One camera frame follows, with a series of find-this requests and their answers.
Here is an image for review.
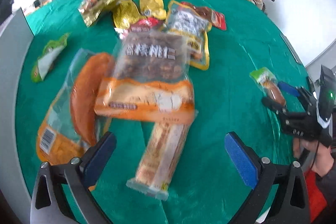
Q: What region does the small green brown packet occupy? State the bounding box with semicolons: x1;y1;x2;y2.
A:
250;67;286;106

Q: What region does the long beige biscuit pack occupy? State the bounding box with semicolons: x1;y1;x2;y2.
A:
126;123;190;201

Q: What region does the yellow snack pouch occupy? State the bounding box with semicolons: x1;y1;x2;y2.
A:
139;0;167;20

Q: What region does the person right hand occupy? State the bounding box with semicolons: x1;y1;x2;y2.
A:
293;138;334;177

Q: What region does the grey phone on cloth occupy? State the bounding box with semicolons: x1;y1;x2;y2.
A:
280;32;302;65

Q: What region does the orange sausage clear pack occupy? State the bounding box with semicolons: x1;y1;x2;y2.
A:
36;48;114;165

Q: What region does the red brown snack packet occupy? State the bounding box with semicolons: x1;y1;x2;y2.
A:
182;2;227;31

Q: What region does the green table cloth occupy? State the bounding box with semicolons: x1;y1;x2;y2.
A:
15;0;307;223

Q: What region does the walnut snack bag orange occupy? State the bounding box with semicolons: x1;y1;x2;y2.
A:
94;31;195;124

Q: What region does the yellow bordered clear bag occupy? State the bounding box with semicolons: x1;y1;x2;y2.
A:
164;0;212;71

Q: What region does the red gold small packet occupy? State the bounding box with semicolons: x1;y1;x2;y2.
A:
114;17;163;39

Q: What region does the green white small packet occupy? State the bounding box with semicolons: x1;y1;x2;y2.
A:
31;33;70;83

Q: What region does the gold foil snack bag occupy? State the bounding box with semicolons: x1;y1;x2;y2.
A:
112;0;146;29

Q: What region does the green gold snack bag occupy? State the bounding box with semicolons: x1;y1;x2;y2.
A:
78;0;116;27

